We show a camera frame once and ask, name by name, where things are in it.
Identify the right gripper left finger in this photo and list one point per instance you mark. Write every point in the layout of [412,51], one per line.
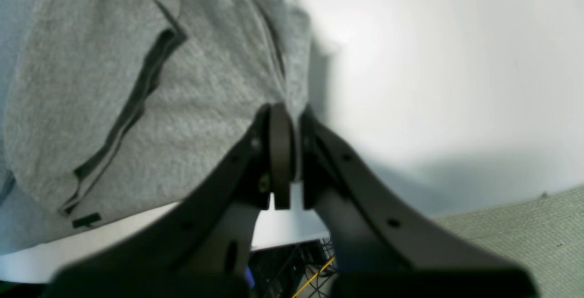
[199,249]

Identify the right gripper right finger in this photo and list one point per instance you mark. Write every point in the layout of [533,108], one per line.
[382,245]

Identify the grey T-shirt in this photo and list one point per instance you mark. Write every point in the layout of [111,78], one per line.
[114,107]

